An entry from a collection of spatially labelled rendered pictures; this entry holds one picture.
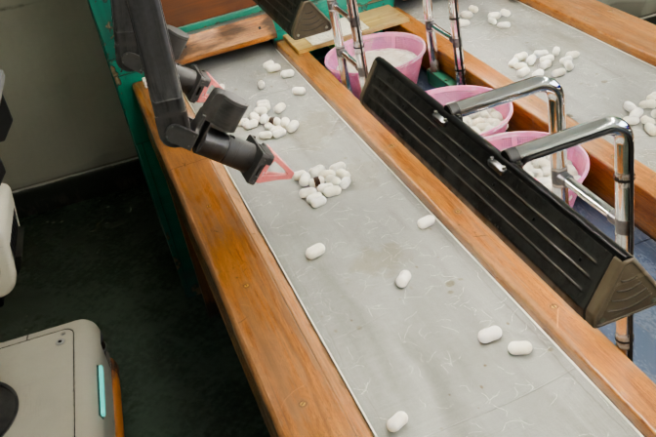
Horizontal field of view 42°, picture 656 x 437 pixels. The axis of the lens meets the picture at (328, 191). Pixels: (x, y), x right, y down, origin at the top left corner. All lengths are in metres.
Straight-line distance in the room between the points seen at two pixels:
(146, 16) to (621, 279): 0.94
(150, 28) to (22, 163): 2.10
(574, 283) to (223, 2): 1.73
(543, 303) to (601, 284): 0.49
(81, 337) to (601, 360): 1.48
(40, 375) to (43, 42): 1.48
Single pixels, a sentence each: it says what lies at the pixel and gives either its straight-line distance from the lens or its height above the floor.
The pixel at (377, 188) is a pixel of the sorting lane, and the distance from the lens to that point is 1.71.
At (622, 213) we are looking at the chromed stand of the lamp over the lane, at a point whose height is 0.98.
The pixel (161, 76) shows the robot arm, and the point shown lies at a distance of 1.53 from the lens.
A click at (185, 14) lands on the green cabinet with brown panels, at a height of 0.90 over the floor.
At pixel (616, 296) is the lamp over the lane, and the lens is 0.87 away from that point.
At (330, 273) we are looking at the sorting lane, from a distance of 1.50.
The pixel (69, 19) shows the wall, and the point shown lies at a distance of 3.35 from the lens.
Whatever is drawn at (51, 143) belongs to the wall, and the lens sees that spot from 3.52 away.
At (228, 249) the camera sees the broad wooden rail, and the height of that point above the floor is 0.76.
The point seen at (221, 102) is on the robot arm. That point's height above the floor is 1.00.
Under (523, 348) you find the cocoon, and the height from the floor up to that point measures 0.76.
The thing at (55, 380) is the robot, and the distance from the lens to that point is 2.25.
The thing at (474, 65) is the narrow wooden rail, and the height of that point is 0.76.
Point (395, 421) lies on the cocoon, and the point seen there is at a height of 0.76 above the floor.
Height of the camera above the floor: 1.61
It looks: 30 degrees down
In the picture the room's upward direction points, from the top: 12 degrees counter-clockwise
